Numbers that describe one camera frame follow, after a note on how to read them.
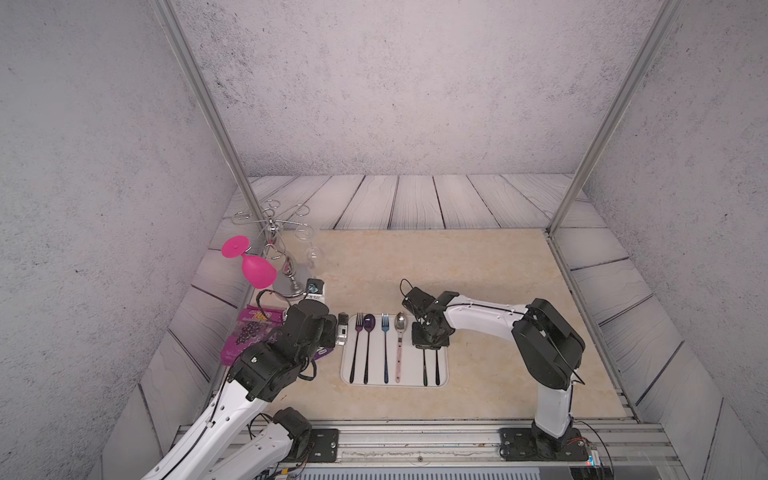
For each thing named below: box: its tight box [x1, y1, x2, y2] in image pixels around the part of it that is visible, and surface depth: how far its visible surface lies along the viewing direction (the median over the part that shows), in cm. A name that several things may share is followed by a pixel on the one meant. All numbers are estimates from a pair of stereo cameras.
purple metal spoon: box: [363, 314, 376, 385], surface depth 95 cm
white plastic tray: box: [340, 313, 449, 388], surface depth 89 cm
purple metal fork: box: [349, 313, 364, 384], surface depth 93 cm
